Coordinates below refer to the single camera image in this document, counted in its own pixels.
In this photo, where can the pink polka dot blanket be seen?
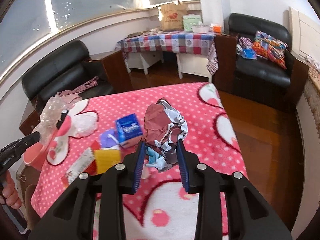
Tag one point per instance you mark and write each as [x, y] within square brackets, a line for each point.
[161, 208]

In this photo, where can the yellow box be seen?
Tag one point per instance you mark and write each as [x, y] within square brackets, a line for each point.
[106, 158]

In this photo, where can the white side table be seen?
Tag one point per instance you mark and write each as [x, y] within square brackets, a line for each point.
[174, 64]

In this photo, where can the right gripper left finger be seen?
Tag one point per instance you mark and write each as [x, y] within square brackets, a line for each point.
[72, 215]

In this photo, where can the blue tissue pack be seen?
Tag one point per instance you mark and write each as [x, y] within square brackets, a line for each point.
[128, 130]

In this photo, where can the person's left hand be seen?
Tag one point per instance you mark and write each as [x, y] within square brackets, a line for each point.
[10, 194]

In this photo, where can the pink clothes on armchair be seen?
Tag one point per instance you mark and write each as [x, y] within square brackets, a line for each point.
[71, 97]

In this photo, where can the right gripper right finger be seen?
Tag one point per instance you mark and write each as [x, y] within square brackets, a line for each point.
[249, 214]

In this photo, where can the brown paper shopping bag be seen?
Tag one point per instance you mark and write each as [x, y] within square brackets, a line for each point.
[172, 16]

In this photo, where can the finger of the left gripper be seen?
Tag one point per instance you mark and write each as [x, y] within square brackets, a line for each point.
[34, 137]

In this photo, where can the maroon foil wrapper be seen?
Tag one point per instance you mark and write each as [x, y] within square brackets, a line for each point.
[164, 126]

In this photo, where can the checkered tablecloth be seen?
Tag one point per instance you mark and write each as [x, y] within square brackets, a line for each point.
[179, 42]

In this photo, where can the pink plastic trash bin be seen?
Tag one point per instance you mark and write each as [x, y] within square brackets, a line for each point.
[42, 149]

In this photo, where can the clear plastic wrap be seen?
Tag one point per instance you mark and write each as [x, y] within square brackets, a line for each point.
[49, 118]

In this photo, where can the black leather armchair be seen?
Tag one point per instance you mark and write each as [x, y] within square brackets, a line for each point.
[276, 84]
[66, 68]

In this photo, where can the colourful cushion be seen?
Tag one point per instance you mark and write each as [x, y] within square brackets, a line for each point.
[269, 47]

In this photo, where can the blue item on armchair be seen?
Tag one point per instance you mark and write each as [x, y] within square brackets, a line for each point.
[248, 53]

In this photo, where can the black leather armchair right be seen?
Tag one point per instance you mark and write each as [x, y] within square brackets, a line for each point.
[276, 84]

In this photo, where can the black leather armchair left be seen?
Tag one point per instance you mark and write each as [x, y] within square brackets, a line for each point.
[66, 68]

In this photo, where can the white crumpled plastic ball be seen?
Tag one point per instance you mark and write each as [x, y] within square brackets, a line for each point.
[85, 124]

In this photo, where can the clear plastic cup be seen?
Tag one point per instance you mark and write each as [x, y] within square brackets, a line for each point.
[145, 173]

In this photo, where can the green white box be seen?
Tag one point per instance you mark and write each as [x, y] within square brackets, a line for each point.
[191, 20]

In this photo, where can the long medicine box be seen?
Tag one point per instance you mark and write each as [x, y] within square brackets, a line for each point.
[84, 163]

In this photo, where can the purple crumpled wrapper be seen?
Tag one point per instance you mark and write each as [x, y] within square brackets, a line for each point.
[108, 139]

